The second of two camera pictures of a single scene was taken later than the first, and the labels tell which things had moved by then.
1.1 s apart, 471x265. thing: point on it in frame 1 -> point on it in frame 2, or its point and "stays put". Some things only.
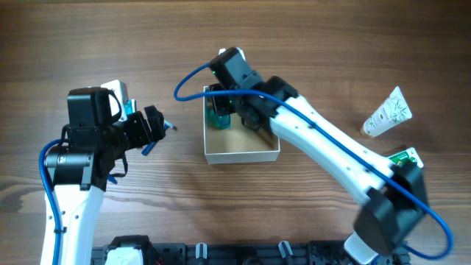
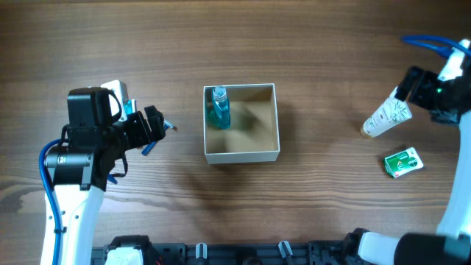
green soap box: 408,155 stays put
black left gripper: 146,127 stays put
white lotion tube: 394,112 stays put
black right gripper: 222,101 -> 413,87
